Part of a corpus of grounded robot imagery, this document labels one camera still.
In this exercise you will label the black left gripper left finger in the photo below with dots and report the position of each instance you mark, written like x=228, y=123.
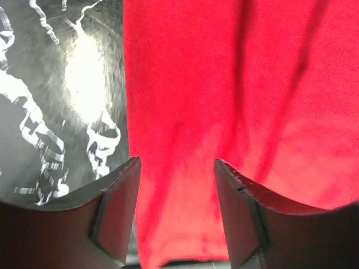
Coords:
x=87, y=228

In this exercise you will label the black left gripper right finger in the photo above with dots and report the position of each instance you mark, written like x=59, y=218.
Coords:
x=266, y=230

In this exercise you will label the dark red t-shirt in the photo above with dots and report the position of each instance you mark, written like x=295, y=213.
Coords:
x=271, y=87

